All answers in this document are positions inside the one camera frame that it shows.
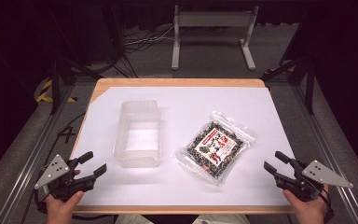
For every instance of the black tripod stand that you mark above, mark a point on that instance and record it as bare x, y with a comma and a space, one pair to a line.
310, 87
55, 84

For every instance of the translucent plastic container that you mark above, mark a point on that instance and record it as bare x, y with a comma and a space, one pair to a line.
140, 137

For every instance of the aluminium rail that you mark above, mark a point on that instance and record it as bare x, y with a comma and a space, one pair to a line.
34, 155
323, 137

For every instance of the white metal stand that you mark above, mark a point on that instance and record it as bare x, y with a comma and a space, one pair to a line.
214, 18

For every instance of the white paper sheet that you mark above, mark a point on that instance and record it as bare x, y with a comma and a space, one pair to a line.
183, 102

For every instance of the clear packet of dried food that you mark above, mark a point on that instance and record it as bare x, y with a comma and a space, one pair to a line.
216, 146

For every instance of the person's right hand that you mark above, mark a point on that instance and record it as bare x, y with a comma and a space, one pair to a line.
307, 211

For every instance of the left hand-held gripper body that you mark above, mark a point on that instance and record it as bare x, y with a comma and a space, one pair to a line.
53, 170

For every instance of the person's left hand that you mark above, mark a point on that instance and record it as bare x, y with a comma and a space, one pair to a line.
60, 210

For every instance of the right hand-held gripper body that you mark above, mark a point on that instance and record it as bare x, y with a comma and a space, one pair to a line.
321, 174

